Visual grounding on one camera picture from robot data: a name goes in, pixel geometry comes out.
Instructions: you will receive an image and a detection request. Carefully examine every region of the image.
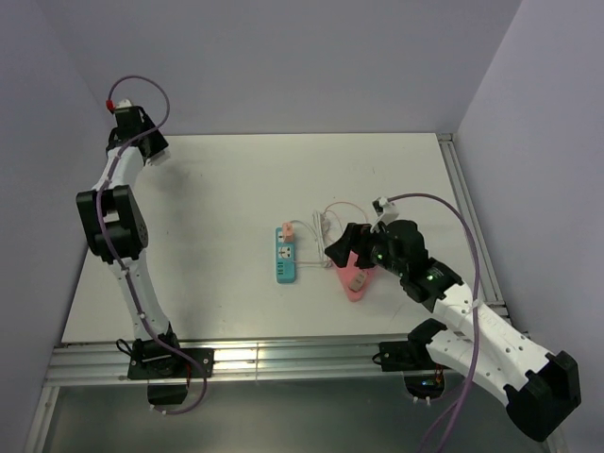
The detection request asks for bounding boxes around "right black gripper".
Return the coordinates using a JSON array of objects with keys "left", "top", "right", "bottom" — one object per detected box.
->
[{"left": 325, "top": 222, "right": 407, "bottom": 277}]

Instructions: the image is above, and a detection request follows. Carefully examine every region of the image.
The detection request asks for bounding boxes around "pink thin charging cable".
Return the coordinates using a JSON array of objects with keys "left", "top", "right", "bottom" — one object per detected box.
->
[{"left": 292, "top": 201, "right": 369, "bottom": 268}]

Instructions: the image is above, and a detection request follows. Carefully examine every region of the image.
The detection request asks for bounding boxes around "white power cord with plug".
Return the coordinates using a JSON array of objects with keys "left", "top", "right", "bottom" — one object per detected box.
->
[{"left": 291, "top": 210, "right": 335, "bottom": 270}]

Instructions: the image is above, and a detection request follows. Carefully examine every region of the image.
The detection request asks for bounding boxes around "pink triangular power strip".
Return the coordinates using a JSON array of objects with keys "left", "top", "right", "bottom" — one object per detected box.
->
[{"left": 335, "top": 252, "right": 376, "bottom": 303}]

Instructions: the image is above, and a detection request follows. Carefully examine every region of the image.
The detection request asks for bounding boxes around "white wall charger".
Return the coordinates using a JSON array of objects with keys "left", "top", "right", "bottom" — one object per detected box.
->
[{"left": 145, "top": 149, "right": 171, "bottom": 167}]

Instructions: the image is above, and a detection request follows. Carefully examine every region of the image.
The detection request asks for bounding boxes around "orange charger plug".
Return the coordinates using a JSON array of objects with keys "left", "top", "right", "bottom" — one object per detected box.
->
[{"left": 281, "top": 223, "right": 294, "bottom": 243}]

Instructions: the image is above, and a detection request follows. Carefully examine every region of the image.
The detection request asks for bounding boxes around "teal power strip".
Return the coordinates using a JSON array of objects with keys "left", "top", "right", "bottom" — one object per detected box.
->
[{"left": 275, "top": 226, "right": 296, "bottom": 284}]

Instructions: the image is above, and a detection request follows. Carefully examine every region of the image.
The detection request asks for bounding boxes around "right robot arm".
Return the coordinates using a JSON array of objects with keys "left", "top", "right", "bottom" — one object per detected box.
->
[{"left": 326, "top": 220, "right": 581, "bottom": 442}]

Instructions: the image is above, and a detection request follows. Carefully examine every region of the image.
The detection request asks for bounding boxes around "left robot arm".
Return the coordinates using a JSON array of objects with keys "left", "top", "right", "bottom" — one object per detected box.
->
[{"left": 76, "top": 99, "right": 184, "bottom": 377}]

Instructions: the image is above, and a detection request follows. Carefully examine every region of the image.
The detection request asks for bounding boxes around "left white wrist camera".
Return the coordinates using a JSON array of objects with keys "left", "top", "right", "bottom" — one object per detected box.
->
[{"left": 105, "top": 98, "right": 134, "bottom": 114}]

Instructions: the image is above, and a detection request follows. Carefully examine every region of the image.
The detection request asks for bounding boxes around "right side aluminium rail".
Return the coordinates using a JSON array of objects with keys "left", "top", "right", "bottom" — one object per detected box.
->
[{"left": 436, "top": 134, "right": 510, "bottom": 320}]

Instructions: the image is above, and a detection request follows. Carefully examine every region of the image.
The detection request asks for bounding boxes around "aluminium rail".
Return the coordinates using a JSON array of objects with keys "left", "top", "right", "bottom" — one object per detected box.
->
[
  {"left": 436, "top": 134, "right": 510, "bottom": 320},
  {"left": 42, "top": 335, "right": 406, "bottom": 387}
]

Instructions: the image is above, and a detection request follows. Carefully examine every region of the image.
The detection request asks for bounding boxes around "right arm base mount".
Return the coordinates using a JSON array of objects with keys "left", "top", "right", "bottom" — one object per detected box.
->
[{"left": 372, "top": 340, "right": 461, "bottom": 405}]

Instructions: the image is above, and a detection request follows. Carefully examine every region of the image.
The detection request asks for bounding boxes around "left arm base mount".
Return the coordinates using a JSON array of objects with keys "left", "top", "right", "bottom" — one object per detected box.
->
[{"left": 115, "top": 334, "right": 214, "bottom": 408}]

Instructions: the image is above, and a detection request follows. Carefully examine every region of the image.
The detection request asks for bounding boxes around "front aluminium rail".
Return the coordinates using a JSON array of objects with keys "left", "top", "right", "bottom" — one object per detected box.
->
[{"left": 42, "top": 335, "right": 406, "bottom": 387}]

